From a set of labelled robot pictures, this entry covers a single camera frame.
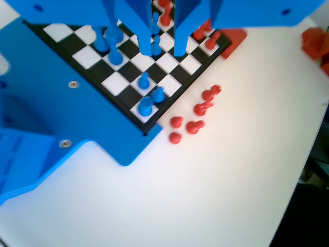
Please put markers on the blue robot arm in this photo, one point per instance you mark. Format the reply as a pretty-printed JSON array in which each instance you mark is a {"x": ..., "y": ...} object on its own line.
[{"x": 25, "y": 159}]

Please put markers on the black white chessboard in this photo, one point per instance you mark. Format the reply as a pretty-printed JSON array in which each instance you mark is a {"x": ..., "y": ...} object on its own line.
[{"x": 142, "y": 61}]

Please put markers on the blue chess queen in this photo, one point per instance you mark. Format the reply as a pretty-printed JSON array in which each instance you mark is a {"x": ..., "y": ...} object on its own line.
[{"x": 99, "y": 42}]

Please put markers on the blue chess pawn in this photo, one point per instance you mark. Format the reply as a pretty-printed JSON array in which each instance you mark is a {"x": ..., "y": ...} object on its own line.
[
  {"x": 144, "y": 81},
  {"x": 155, "y": 47},
  {"x": 158, "y": 94},
  {"x": 155, "y": 24}
]

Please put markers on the red plastic bracket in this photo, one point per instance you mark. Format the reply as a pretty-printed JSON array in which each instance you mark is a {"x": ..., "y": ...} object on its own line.
[{"x": 234, "y": 42}]

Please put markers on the red chess pawn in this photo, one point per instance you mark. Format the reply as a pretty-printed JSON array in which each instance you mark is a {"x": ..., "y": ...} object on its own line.
[
  {"x": 199, "y": 33},
  {"x": 175, "y": 137},
  {"x": 212, "y": 42},
  {"x": 176, "y": 121},
  {"x": 165, "y": 18}
]

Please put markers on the red plastic block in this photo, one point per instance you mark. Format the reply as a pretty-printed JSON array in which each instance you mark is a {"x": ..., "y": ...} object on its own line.
[{"x": 314, "y": 43}]

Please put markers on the silver screw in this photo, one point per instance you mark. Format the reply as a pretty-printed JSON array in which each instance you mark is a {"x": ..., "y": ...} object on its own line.
[
  {"x": 73, "y": 84},
  {"x": 65, "y": 143}
]

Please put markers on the red chess bishop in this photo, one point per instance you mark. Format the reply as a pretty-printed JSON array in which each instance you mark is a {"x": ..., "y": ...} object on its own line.
[
  {"x": 203, "y": 108},
  {"x": 164, "y": 2}
]

